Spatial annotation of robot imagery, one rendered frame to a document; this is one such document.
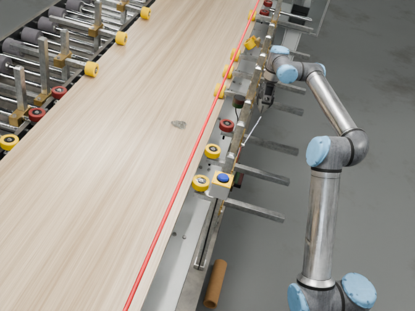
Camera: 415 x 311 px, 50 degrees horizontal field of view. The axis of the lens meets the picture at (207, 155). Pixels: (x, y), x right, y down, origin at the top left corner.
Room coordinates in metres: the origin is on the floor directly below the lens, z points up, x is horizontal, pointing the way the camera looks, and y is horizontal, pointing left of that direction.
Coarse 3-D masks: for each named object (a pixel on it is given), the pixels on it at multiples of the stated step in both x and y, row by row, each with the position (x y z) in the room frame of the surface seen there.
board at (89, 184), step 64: (192, 0) 3.65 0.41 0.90; (256, 0) 3.99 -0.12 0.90; (128, 64) 2.40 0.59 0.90; (192, 64) 2.58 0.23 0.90; (64, 128) 1.66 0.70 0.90; (128, 128) 1.78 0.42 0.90; (192, 128) 1.90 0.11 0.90; (0, 192) 1.19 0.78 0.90; (64, 192) 1.26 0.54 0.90; (128, 192) 1.35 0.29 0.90; (0, 256) 0.90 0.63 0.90; (64, 256) 0.96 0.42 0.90; (128, 256) 1.02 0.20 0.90
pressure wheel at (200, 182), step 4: (196, 176) 1.53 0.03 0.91; (200, 176) 1.54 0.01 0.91; (204, 176) 1.54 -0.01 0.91; (196, 180) 1.51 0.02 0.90; (200, 180) 1.51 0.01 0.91; (204, 180) 1.52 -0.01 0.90; (208, 180) 1.52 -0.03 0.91; (192, 184) 1.50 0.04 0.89; (196, 184) 1.48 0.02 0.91; (200, 184) 1.49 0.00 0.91; (204, 184) 1.50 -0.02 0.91; (208, 184) 1.50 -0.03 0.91; (196, 188) 1.48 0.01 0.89; (200, 188) 1.48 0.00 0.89; (204, 188) 1.48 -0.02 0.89
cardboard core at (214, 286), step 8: (216, 264) 1.72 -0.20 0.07; (224, 264) 1.73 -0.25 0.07; (216, 272) 1.66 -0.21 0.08; (224, 272) 1.68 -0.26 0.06; (216, 280) 1.60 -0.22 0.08; (208, 288) 1.54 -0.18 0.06; (216, 288) 1.55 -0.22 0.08; (208, 296) 1.48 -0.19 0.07; (216, 296) 1.50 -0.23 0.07; (208, 304) 1.48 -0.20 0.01; (216, 304) 1.46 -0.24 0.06
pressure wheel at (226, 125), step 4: (220, 120) 2.02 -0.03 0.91; (224, 120) 2.03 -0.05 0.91; (228, 120) 2.04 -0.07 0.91; (220, 124) 1.99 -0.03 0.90; (224, 124) 2.00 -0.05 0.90; (228, 124) 2.01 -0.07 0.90; (232, 124) 2.01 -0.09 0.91; (220, 128) 1.98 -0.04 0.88; (224, 128) 1.97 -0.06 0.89; (228, 128) 1.97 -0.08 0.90; (232, 128) 1.99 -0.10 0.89; (224, 136) 2.01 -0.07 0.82
